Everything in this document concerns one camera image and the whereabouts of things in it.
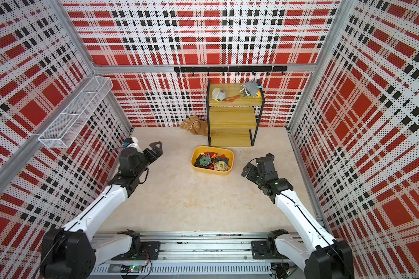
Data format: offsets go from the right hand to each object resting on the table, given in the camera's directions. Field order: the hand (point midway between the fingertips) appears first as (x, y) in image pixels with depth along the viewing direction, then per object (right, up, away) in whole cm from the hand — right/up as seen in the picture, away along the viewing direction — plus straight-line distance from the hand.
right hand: (253, 171), depth 82 cm
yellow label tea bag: (-15, +1, +15) cm, 22 cm away
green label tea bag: (-24, +4, +16) cm, 29 cm away
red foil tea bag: (-14, +6, +21) cm, 26 cm away
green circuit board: (-51, -37, -13) cm, 65 cm away
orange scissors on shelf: (-10, +37, +5) cm, 38 cm away
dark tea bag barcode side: (-29, +2, +16) cm, 33 cm away
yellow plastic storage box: (-30, +9, +20) cm, 37 cm away
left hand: (-45, +12, +1) cm, 47 cm away
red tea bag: (-20, +7, +19) cm, 28 cm away
